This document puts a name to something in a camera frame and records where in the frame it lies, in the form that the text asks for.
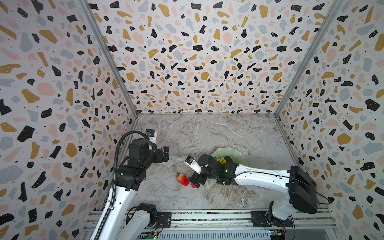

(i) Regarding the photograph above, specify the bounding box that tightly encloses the yellow fake apple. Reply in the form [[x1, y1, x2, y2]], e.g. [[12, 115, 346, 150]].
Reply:
[[218, 158, 227, 164]]

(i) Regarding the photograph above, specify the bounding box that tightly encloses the red fake strawberry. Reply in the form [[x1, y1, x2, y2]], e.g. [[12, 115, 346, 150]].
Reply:
[[177, 174, 190, 186]]

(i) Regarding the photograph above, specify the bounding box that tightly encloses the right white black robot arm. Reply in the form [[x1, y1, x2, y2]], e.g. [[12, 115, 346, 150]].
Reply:
[[185, 154, 318, 220]]

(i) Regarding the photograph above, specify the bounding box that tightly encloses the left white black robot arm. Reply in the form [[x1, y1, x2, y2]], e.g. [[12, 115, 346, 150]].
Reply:
[[91, 139, 170, 240]]

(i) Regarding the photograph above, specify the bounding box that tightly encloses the green wavy fruit bowl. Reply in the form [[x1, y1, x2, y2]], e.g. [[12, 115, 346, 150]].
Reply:
[[211, 147, 249, 166]]

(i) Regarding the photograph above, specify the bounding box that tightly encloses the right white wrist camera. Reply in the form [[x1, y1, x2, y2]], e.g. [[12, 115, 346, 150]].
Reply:
[[185, 156, 202, 174]]

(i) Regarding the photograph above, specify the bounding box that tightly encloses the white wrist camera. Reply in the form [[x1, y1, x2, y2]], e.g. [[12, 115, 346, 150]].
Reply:
[[146, 129, 157, 144], [185, 156, 202, 174]]

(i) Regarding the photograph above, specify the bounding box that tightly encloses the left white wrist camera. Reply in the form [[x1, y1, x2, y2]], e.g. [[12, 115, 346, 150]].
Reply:
[[146, 129, 157, 144]]

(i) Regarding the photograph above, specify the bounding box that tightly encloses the black corrugated cable conduit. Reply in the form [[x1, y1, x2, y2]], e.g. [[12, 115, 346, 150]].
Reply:
[[93, 130, 149, 240]]

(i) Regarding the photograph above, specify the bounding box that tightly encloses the white slotted cable duct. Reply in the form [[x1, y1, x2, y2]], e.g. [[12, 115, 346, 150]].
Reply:
[[157, 230, 271, 240]]

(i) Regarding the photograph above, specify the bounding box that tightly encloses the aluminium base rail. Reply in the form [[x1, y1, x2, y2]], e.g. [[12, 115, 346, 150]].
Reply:
[[82, 209, 340, 233]]

